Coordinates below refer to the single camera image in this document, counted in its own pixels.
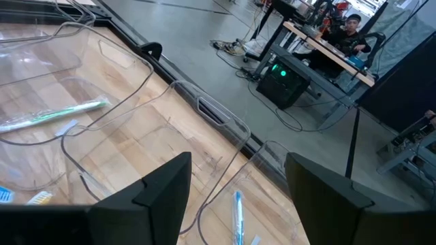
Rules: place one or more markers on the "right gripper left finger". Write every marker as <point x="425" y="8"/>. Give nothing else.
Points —
<point x="146" y="211"/>

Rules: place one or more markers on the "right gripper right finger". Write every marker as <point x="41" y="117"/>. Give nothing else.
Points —
<point x="327" y="204"/>

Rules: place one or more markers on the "blue white toothbrush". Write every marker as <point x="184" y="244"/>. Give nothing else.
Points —
<point x="238" y="217"/>
<point x="5" y="194"/>

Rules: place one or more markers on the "orange white toothbrush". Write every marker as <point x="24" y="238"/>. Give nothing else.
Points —
<point x="40" y="198"/>

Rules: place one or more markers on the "green white toothbrush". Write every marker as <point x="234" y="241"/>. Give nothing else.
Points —
<point x="51" y="115"/>

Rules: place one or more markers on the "black pole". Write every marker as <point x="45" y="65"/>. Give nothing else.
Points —
<point x="352" y="143"/>

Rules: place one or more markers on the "grey metal stand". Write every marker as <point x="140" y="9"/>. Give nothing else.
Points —
<point x="402" y="149"/>

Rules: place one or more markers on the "black computer tower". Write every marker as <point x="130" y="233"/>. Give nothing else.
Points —
<point x="282" y="85"/>

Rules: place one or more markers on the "black partition panel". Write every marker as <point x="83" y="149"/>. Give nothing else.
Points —
<point x="402" y="88"/>

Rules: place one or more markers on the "blue box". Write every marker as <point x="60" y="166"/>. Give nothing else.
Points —
<point x="356" y="62"/>

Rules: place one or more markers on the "person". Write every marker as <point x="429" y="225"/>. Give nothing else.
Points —
<point x="351" y="37"/>

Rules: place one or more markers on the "grey curtain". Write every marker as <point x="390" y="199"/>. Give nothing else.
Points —
<point x="398" y="24"/>

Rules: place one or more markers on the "black desk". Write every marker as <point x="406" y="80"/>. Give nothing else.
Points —
<point x="286" y="7"/>

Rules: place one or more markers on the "black frame clamp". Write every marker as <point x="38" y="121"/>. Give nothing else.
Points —
<point x="151" y="49"/>

